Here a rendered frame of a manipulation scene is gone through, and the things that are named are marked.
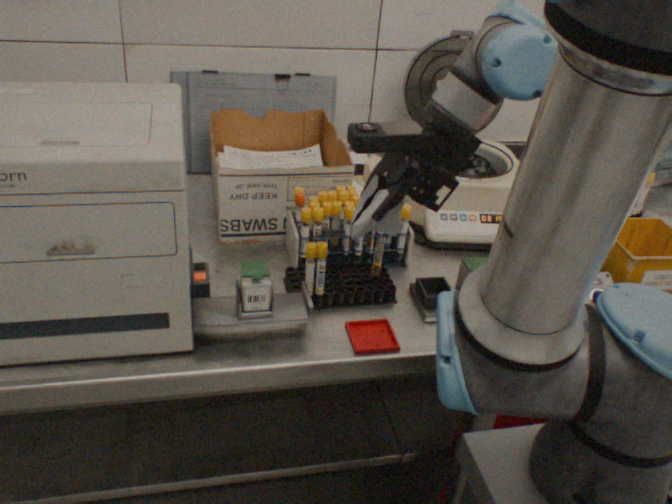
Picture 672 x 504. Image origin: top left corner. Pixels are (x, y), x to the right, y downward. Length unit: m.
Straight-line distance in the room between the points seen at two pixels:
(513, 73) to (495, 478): 0.44
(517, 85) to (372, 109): 0.80
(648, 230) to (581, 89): 0.89
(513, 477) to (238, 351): 0.41
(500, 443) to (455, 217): 0.54
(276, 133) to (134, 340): 0.63
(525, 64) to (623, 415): 0.36
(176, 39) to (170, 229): 0.64
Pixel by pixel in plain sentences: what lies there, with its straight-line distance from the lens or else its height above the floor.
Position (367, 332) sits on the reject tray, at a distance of 0.98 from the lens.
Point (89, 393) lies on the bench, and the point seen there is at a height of 0.86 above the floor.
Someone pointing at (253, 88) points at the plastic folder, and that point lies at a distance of 1.40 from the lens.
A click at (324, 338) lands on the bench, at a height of 0.87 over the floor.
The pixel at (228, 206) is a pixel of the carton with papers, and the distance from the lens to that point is 1.14.
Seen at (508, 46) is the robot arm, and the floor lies 1.33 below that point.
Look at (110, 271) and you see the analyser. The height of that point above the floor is 1.02.
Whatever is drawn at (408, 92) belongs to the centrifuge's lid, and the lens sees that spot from 1.44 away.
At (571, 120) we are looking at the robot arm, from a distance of 0.43.
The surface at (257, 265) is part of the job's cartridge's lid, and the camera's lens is 0.92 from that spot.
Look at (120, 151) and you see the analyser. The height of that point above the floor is 1.17.
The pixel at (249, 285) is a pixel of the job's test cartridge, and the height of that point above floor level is 0.97.
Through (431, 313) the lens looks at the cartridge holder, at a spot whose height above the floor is 0.89.
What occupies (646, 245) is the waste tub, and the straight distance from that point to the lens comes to 1.31.
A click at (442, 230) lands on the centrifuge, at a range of 1.20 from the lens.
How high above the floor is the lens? 1.48
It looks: 32 degrees down
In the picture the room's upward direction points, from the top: 5 degrees clockwise
